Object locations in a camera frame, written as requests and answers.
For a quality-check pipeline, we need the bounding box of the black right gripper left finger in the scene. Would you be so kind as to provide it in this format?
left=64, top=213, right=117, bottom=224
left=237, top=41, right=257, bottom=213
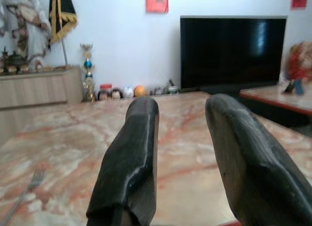
left=85, top=98, right=160, bottom=226

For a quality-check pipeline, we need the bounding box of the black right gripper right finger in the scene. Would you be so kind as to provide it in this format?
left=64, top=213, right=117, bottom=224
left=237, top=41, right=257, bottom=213
left=205, top=93, right=312, bottom=226

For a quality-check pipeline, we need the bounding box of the small white jar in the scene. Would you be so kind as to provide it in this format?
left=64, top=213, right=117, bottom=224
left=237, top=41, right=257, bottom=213
left=123, top=86, right=134, bottom=99

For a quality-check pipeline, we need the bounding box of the jar with red lid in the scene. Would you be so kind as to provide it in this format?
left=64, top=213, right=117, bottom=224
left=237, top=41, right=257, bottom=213
left=99, top=83, right=113, bottom=100

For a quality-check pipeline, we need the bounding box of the marble table with red edge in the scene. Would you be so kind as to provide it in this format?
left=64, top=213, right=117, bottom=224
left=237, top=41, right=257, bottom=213
left=239, top=83, right=312, bottom=136

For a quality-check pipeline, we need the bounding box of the gold and blue trophy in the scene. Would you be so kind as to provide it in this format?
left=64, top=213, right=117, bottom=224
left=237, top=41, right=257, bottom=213
left=79, top=42, right=97, bottom=102

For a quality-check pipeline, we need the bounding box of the silver metal fork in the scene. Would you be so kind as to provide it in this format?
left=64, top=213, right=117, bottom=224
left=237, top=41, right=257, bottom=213
left=0, top=168, right=47, bottom=226

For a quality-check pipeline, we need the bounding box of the black flat screen television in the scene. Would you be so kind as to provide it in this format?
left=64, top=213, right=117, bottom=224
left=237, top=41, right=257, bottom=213
left=179, top=15, right=288, bottom=94

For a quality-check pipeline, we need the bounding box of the red clothed doll figurine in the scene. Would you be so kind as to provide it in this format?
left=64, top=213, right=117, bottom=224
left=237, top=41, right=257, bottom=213
left=282, top=41, right=312, bottom=95

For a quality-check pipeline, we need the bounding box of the light wooden cabinet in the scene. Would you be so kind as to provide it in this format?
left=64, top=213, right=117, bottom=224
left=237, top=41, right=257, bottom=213
left=0, top=64, right=85, bottom=147

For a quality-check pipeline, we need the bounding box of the silver flag pole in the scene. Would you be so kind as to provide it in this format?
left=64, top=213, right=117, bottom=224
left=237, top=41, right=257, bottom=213
left=60, top=38, right=69, bottom=65

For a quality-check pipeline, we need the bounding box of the dark metal teapot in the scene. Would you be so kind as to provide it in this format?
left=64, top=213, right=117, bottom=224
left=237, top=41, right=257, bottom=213
left=4, top=50, right=32, bottom=74

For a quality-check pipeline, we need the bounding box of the black flag with gold fringe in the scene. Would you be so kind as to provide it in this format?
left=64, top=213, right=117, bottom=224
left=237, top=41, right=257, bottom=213
left=48, top=0, right=78, bottom=44

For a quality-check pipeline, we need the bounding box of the white robed statue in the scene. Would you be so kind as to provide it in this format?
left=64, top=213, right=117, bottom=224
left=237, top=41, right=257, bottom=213
left=0, top=0, right=52, bottom=71

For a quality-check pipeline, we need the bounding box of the red paper wall decoration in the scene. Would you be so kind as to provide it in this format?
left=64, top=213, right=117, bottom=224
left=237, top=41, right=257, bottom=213
left=145, top=0, right=169, bottom=14
left=290, top=0, right=307, bottom=10

